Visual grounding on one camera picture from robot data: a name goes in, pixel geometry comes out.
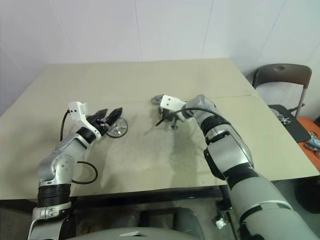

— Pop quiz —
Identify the spare silver spoked wheel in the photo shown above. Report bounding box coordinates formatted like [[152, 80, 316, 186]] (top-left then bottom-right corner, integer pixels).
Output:
[[271, 109, 292, 126]]

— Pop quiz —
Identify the white crumpled item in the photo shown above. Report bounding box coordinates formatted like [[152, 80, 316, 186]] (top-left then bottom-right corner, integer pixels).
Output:
[[214, 216, 227, 230]]

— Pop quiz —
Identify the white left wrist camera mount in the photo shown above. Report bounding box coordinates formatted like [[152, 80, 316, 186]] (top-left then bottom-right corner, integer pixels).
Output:
[[67, 100, 103, 138]]

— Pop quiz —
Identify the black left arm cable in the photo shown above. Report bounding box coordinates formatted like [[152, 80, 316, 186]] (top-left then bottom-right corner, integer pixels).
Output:
[[60, 109, 99, 185]]

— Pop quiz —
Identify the grey motor housing lid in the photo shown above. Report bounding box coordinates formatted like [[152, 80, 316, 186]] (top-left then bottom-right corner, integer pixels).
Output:
[[150, 94, 163, 107]]

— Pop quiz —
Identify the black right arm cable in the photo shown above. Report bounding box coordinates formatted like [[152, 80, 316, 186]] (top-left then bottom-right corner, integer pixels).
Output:
[[174, 107, 221, 118]]

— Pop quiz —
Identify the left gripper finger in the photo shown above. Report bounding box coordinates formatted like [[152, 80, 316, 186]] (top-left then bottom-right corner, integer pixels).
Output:
[[105, 106, 124, 127], [92, 108, 110, 121]]

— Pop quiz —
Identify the silver spoked rotor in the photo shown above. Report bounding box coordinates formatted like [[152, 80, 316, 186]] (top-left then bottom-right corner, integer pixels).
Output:
[[106, 117, 130, 139]]

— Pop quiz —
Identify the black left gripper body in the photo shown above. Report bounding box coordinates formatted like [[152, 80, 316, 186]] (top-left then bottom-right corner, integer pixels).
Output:
[[86, 113, 111, 135]]

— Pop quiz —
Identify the blue and white object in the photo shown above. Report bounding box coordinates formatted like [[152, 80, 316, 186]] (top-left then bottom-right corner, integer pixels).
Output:
[[305, 136, 320, 151]]

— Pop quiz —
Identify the orange box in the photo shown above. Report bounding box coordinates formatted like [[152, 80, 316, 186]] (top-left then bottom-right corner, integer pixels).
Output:
[[297, 116, 320, 173]]

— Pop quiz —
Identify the black table frame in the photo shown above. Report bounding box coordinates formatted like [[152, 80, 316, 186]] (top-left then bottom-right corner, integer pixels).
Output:
[[0, 185, 237, 240]]

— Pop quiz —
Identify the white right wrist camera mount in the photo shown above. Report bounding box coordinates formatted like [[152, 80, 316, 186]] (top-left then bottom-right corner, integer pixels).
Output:
[[159, 94, 188, 115]]

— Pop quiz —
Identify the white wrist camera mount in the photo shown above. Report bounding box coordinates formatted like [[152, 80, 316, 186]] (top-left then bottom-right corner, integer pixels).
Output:
[[159, 94, 188, 115], [67, 100, 103, 138]]

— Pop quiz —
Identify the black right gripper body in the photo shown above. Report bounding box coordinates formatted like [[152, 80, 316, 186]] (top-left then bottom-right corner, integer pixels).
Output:
[[158, 106, 179, 122]]

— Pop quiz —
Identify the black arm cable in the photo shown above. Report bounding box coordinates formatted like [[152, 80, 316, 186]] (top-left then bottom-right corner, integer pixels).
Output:
[[60, 109, 99, 185], [174, 107, 221, 118]]

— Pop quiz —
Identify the grey rounded robot torso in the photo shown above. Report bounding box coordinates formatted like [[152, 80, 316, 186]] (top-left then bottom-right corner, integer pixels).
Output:
[[79, 226, 176, 240]]

